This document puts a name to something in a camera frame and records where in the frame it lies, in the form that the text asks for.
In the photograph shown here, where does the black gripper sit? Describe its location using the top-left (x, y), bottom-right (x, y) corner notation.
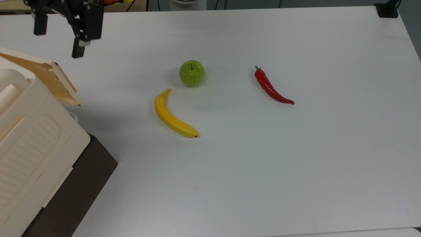
top-left (24, 0), bottom-right (105, 59)

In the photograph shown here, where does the cream cabinet door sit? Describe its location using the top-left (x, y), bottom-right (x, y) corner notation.
top-left (0, 47), bottom-right (82, 107)

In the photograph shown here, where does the cream white cabinet body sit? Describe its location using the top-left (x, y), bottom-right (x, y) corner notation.
top-left (0, 64), bottom-right (91, 237)

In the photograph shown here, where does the wooden box with fruit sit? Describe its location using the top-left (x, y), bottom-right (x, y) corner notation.
top-left (103, 0), bottom-right (147, 13)

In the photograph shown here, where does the yellow toy banana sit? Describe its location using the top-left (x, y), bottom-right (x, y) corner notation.
top-left (154, 88), bottom-right (200, 138)

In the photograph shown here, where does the green toy apple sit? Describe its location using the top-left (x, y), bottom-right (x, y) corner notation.
top-left (179, 60), bottom-right (205, 88)

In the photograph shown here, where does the dark brown drawer base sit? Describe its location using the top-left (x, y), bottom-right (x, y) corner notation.
top-left (21, 133), bottom-right (118, 237)

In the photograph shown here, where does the red toy chili pepper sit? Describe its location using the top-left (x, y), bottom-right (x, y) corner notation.
top-left (254, 66), bottom-right (295, 105)

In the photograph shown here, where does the orange door handle strip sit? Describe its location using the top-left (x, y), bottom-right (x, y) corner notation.
top-left (54, 62), bottom-right (77, 93)

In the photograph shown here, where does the black corner mount clamp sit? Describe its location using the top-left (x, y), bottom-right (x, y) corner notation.
top-left (374, 0), bottom-right (402, 19)

